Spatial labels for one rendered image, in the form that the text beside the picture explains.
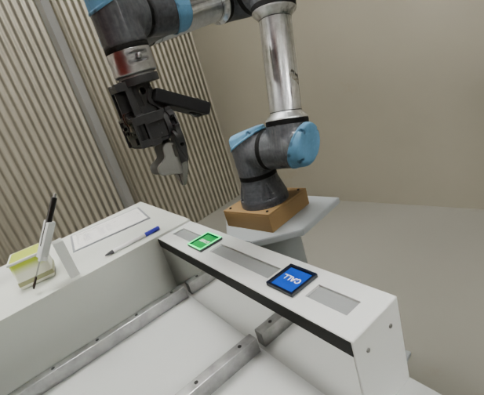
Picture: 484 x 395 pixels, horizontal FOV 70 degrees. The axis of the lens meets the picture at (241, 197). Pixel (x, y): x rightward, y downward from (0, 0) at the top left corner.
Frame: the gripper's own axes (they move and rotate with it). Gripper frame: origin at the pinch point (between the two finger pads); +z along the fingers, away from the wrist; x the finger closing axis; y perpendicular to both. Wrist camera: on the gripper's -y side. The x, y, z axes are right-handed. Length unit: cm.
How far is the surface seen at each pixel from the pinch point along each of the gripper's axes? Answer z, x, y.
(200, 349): 28.7, 9.1, 12.8
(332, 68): 1, -113, -190
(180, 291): 26.0, -8.1, 7.3
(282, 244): 35.5, -13.8, -28.9
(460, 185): 93, -38, -202
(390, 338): 19.4, 40.0, -1.2
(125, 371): 28.7, 1.2, 25.0
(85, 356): 26.7, -8.1, 29.8
